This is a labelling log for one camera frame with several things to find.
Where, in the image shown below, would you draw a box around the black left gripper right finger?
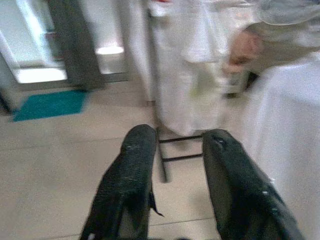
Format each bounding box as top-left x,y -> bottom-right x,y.
201,128 -> 305,240

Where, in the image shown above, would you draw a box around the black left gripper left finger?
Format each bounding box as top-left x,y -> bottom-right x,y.
78,124 -> 158,240

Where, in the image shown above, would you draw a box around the thin white shirt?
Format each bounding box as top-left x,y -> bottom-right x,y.
119,0 -> 226,137

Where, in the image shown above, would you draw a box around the teal floor mat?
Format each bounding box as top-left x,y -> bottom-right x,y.
11,89 -> 91,123

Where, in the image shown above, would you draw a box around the grey curtain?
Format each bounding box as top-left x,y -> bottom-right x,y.
48,0 -> 106,91

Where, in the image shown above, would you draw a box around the white shirt with tan patch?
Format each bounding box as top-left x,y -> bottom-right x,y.
219,0 -> 320,78

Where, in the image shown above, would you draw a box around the chrome rail clothes rack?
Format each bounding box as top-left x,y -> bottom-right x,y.
146,7 -> 205,184

